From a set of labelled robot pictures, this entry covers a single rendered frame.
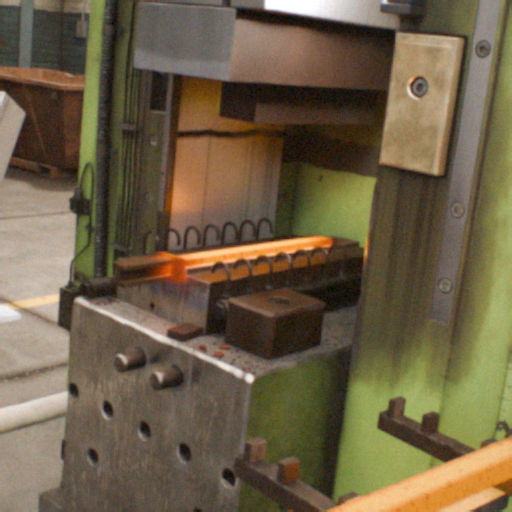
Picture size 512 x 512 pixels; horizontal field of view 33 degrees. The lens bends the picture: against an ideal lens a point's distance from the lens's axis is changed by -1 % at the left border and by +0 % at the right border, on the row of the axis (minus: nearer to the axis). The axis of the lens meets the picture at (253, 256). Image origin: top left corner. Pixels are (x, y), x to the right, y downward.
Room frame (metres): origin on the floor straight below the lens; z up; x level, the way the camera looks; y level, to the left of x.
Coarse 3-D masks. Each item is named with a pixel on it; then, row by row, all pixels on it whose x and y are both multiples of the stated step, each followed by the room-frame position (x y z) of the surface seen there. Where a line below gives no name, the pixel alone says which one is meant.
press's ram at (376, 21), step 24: (144, 0) 1.31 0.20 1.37; (168, 0) 1.27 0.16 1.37; (192, 0) 1.24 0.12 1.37; (216, 0) 1.21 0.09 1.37; (240, 0) 1.18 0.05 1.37; (264, 0) 1.15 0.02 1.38; (288, 0) 1.18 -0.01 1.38; (312, 0) 1.22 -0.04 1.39; (336, 0) 1.25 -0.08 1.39; (360, 0) 1.30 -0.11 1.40; (384, 0) 1.34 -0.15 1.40; (360, 24) 1.31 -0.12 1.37; (384, 24) 1.35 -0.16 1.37
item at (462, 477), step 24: (480, 456) 0.77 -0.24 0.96; (504, 456) 0.78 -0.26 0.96; (408, 480) 0.71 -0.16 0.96; (432, 480) 0.71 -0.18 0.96; (456, 480) 0.72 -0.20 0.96; (480, 480) 0.74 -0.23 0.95; (504, 480) 0.77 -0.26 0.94; (360, 504) 0.66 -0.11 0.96; (384, 504) 0.66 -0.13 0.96; (408, 504) 0.67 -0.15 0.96; (432, 504) 0.69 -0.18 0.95
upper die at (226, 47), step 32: (160, 32) 1.28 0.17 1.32; (192, 32) 1.23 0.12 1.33; (224, 32) 1.19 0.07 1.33; (256, 32) 1.21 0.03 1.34; (288, 32) 1.26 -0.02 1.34; (320, 32) 1.31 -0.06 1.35; (352, 32) 1.37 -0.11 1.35; (384, 32) 1.43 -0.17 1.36; (160, 64) 1.27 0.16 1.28; (192, 64) 1.23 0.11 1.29; (224, 64) 1.19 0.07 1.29; (256, 64) 1.22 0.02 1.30; (288, 64) 1.27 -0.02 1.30; (320, 64) 1.32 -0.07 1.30; (352, 64) 1.38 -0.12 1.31; (384, 64) 1.44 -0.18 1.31
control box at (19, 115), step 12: (0, 96) 1.49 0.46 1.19; (0, 108) 1.48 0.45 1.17; (12, 108) 1.51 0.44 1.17; (0, 120) 1.48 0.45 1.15; (12, 120) 1.52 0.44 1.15; (0, 132) 1.48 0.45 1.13; (12, 132) 1.52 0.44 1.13; (0, 144) 1.48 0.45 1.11; (12, 144) 1.52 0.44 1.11; (0, 156) 1.49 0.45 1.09; (0, 168) 1.49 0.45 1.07; (0, 180) 1.49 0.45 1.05
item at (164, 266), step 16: (288, 240) 1.44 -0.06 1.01; (304, 240) 1.45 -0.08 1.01; (320, 240) 1.47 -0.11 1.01; (160, 256) 1.22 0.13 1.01; (176, 256) 1.23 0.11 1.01; (192, 256) 1.26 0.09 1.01; (208, 256) 1.27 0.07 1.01; (224, 256) 1.29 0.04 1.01; (240, 256) 1.31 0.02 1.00; (128, 272) 1.16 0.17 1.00; (144, 272) 1.18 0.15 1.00; (160, 272) 1.20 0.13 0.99; (176, 272) 1.21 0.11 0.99
